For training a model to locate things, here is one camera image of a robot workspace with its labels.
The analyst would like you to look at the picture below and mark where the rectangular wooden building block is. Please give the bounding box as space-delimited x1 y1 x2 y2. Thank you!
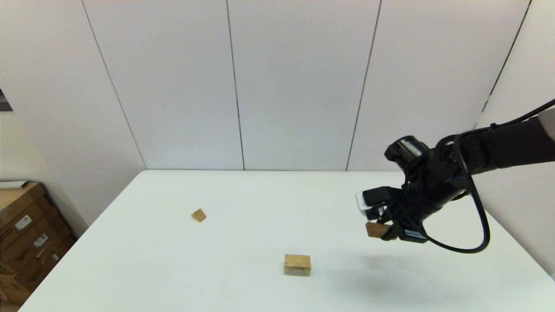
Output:
366 222 391 239

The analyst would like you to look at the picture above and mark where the arched wooden building block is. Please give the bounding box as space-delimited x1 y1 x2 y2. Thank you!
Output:
284 254 311 276

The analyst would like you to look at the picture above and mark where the cardboard box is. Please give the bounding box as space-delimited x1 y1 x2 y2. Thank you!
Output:
0 260 33 312
0 212 78 295
0 183 59 239

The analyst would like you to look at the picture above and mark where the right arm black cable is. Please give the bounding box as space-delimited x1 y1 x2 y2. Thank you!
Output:
427 99 555 254

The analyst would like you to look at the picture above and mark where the dark framed wall panel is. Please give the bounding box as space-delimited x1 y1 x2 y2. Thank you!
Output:
0 88 14 113

